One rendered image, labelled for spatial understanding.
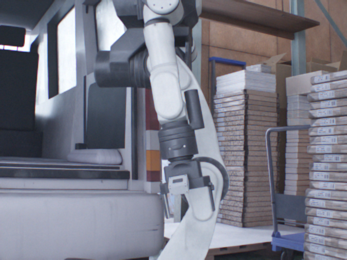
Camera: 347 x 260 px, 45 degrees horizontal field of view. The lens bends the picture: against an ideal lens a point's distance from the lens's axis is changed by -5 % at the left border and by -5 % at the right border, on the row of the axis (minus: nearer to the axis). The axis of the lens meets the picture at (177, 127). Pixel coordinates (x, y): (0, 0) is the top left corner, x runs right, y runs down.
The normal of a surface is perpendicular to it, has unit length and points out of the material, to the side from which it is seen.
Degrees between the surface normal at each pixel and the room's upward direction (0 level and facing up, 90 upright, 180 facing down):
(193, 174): 90
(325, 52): 90
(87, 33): 81
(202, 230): 115
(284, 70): 90
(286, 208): 99
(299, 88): 90
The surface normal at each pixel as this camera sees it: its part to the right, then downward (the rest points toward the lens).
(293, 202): -0.85, 0.09
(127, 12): -0.12, 0.35
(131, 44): -0.12, -0.07
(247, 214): 0.48, -0.05
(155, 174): 0.75, -0.12
